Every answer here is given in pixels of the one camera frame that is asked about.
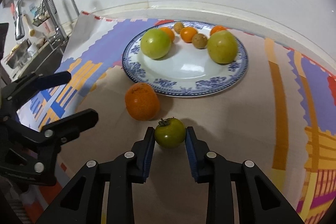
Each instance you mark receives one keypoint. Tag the large green apple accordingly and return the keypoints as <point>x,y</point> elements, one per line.
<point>222,47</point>
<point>155,43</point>

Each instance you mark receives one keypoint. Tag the chrome kitchen faucet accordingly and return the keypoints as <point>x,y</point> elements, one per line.
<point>19,22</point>

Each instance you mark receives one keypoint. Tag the stainless steel double sink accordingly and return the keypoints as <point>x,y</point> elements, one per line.
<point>28,58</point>

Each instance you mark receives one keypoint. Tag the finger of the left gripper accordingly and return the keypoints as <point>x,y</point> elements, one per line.
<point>19,92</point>
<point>51,135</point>

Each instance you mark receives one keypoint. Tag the colourful patterned tablecloth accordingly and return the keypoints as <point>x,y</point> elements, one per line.
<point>281,115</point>

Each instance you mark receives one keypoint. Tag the large orange mandarin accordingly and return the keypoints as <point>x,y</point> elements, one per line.
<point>142,103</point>

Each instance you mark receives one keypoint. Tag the wooden dish brush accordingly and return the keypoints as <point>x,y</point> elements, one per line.
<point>30,28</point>

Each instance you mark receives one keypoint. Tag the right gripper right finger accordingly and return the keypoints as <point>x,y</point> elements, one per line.
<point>232,184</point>

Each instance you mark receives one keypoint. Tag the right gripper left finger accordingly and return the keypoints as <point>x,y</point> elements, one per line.
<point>81,200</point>

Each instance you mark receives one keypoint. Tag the small orange mandarin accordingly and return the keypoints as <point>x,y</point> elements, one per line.
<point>169,32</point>
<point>187,34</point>

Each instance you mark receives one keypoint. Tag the small brown passion fruit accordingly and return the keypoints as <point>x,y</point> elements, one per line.
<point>178,26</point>

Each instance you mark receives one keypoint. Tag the black wire sponge basket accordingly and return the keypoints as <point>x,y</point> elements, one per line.
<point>42,14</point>

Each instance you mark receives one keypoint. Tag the small green tomato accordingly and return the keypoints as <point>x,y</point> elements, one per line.
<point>170,132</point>

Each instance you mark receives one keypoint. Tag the blue white porcelain plate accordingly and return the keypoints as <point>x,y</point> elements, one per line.
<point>185,71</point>

